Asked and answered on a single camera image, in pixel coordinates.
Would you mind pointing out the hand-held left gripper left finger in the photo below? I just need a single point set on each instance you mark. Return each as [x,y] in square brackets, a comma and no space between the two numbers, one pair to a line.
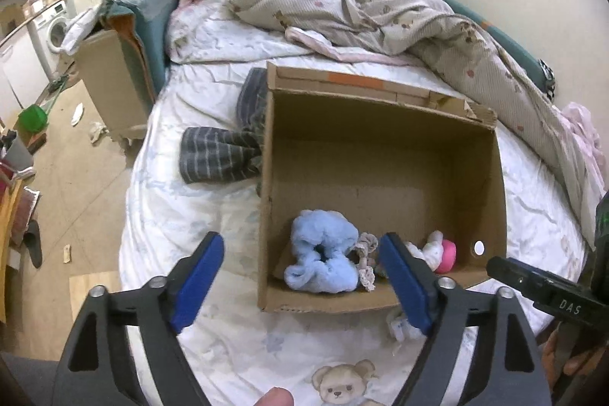
[197,287]

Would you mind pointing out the person's left hand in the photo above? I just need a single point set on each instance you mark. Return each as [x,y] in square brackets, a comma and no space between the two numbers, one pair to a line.
[274,397]

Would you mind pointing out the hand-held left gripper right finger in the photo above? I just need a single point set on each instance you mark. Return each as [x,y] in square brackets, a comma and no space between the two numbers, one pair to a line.
[404,287]

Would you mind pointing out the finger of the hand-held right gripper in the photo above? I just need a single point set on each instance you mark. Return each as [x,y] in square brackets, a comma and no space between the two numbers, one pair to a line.
[514,275]

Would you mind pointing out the blue fluffy scrunchie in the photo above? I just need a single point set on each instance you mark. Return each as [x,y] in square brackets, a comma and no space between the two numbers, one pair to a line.
[309,230]

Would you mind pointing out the green bucket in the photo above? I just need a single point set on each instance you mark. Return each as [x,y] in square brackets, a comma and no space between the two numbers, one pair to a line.
[33,118]

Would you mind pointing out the white washing machine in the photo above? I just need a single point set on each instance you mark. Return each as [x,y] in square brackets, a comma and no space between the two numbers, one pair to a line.
[52,30]

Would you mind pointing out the person's grey pants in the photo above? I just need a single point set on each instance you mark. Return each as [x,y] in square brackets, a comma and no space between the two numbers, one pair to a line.
[24,380]

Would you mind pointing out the white fluffy scrunchie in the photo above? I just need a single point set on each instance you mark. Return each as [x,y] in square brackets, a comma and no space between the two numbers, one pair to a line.
[430,249]

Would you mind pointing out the black white patterned cloth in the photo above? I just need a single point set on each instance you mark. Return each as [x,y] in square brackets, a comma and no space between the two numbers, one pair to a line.
[547,78]

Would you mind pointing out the white draped cloth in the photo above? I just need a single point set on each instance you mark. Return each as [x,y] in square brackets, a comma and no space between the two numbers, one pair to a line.
[78,30]

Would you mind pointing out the teal bed cushion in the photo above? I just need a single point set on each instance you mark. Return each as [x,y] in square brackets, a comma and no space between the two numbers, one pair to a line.
[152,20]

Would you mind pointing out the grey bin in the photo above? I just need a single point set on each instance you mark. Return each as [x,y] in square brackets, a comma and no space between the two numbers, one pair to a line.
[20,154]

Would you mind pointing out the white paper scrap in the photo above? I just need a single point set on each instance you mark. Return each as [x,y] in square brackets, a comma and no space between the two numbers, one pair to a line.
[78,113]

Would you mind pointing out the pink crumpled cloth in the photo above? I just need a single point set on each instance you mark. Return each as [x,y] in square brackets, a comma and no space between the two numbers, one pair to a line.
[583,125]

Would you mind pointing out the white cabinet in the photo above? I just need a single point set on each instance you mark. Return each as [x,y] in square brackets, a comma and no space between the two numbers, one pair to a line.
[14,68]

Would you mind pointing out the person's right hand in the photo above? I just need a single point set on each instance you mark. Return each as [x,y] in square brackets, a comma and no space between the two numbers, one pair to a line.
[590,363]

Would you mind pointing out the beige lace scrunchie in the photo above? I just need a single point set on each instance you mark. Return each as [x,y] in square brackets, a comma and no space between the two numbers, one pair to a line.
[365,244]

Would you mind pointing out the yellow wooden rack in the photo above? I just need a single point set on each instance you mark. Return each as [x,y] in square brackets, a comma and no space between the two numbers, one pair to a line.
[7,220]

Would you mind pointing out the white floral bed sheet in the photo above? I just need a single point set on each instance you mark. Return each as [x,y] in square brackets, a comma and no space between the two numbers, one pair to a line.
[190,215]

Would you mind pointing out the long teal pillow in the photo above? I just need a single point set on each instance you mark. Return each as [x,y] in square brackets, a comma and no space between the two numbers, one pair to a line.
[504,39]

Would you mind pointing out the beige floral quilt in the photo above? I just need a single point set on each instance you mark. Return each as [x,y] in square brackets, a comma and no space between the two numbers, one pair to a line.
[380,16]

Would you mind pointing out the grey striped cloth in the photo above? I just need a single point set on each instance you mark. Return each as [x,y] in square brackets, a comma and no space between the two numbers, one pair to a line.
[214,151]

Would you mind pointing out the tall bedside cardboard box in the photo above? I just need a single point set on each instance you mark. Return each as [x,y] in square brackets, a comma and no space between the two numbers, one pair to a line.
[109,87]

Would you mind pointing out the crumpled white cloth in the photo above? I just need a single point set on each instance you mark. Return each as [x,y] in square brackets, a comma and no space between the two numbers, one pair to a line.
[97,133]

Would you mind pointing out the dark slipper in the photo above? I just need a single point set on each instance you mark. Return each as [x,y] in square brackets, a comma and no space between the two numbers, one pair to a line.
[33,244]

